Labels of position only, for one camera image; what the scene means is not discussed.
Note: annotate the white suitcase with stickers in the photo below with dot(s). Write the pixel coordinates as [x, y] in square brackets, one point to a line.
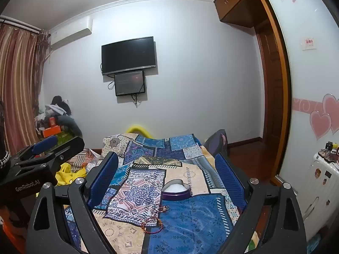
[317, 190]

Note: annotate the brown wooden door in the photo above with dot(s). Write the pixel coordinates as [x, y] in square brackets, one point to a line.
[272, 98]

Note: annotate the grey purple backpack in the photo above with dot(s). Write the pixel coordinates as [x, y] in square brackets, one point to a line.
[217, 143]

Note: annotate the wooden overhead cabinet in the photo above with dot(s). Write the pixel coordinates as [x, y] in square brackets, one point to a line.
[235, 5]

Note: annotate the white paper notice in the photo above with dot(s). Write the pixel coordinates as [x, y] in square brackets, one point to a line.
[309, 43]

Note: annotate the purple heart-shaped tin box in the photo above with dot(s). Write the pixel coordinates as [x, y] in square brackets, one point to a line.
[176, 196]

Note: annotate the pink heart stickers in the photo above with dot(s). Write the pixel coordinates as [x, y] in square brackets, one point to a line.
[321, 121]

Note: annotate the cosmetics bottles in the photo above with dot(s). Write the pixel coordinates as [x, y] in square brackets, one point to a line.
[328, 152]

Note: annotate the blue patterned patchwork blanket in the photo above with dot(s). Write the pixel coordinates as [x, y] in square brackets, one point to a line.
[198, 222]

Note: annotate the orange box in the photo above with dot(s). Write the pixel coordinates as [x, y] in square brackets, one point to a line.
[51, 131]

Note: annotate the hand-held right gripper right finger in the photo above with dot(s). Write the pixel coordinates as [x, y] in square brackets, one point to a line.
[229, 182]

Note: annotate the white air conditioner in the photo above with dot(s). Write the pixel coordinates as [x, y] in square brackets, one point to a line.
[71, 33]

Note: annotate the black wall television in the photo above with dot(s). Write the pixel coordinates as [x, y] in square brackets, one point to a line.
[128, 55]

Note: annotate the white sliding wardrobe door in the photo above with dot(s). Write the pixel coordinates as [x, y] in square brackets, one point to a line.
[307, 79]

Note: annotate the small black wall monitor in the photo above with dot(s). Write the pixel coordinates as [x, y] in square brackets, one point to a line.
[129, 83]

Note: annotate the striped bed sheet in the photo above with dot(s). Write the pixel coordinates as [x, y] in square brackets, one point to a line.
[79, 160]

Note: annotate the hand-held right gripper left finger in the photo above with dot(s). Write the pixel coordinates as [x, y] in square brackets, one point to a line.
[103, 180]

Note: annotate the pile of clothes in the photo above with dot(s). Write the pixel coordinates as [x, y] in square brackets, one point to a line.
[62, 111]

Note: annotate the yellow cloth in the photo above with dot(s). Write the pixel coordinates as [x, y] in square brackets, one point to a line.
[65, 176]

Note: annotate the brown striped curtain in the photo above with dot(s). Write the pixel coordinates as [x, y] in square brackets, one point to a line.
[18, 84]

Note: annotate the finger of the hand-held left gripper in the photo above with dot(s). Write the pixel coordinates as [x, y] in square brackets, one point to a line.
[43, 144]
[70, 148]

